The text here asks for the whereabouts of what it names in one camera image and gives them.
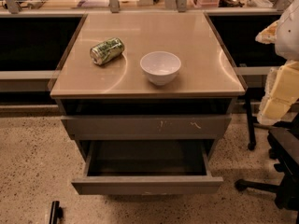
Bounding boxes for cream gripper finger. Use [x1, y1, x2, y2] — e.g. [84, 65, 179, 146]
[255, 21, 278, 44]

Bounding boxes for grey drawer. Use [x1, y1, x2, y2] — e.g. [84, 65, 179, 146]
[72, 140, 223, 195]
[62, 115, 231, 140]

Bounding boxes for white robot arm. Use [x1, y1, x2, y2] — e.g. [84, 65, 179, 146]
[255, 0, 299, 125]

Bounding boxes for grey drawer cabinet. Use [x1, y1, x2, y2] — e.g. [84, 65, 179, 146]
[50, 12, 246, 154]

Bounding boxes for black office chair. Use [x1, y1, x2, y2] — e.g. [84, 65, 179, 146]
[235, 114, 299, 224]

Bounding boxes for black table leg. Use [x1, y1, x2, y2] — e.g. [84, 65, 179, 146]
[244, 94, 256, 150]

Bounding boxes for white bowl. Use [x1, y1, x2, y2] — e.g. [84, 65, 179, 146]
[140, 51, 181, 86]

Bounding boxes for green soda can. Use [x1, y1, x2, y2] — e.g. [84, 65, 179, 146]
[90, 37, 125, 65]

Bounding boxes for black object on floor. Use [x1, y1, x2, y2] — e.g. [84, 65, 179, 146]
[49, 201, 64, 224]

